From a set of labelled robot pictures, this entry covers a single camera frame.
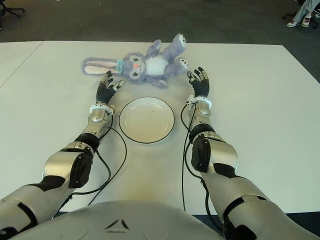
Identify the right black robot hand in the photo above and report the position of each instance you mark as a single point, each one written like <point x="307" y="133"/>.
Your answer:
<point x="201" y="87"/>

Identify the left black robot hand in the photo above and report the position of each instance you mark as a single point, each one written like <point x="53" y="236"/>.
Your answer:
<point x="103" y="92"/>

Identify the purple plush rabbit doll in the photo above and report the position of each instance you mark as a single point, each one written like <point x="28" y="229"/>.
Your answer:
<point x="155" y="65"/>

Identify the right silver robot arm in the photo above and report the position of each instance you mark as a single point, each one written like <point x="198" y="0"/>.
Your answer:
<point x="222" y="150"/>

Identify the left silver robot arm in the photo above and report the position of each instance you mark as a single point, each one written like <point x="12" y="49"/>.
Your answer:
<point x="60" y="160"/>

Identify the white plate black rim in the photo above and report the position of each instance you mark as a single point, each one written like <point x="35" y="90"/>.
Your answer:
<point x="147" y="120"/>

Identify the person in light trousers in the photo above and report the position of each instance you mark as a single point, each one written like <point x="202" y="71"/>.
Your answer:
<point x="300" y="12"/>

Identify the silver robot torso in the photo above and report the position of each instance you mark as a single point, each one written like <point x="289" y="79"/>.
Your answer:
<point x="120" y="220"/>

